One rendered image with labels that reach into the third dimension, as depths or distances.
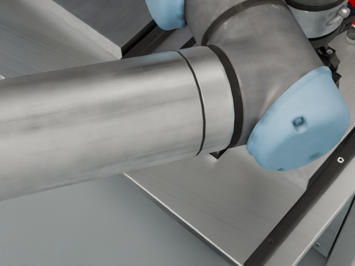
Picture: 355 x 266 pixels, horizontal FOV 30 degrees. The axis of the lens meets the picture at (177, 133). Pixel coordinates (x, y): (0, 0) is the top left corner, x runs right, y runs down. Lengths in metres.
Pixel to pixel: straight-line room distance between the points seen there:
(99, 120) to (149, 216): 1.46
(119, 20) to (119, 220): 0.89
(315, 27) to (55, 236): 1.35
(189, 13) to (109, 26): 0.56
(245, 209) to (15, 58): 0.43
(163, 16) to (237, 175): 0.43
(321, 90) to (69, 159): 0.17
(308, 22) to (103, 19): 0.52
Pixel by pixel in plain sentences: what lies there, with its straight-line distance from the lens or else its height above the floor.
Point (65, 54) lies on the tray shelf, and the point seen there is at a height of 0.88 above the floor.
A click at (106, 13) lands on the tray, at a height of 0.88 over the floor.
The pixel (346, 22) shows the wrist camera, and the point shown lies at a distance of 0.76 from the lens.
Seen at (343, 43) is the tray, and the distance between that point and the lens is 1.06.
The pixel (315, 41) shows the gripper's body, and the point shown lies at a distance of 0.65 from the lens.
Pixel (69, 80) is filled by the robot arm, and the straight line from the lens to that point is 0.42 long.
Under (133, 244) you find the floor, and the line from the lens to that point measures 1.83.
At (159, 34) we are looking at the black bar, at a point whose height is 0.90.
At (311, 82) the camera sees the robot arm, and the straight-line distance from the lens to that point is 0.45.
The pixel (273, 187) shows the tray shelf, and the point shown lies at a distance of 0.91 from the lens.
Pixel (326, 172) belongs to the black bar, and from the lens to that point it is 0.91.
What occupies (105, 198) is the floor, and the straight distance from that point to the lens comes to 1.89.
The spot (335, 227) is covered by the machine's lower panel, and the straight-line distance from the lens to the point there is 1.57.
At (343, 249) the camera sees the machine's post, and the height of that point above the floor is 0.20.
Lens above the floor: 1.69
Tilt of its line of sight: 59 degrees down
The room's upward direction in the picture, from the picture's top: 4 degrees counter-clockwise
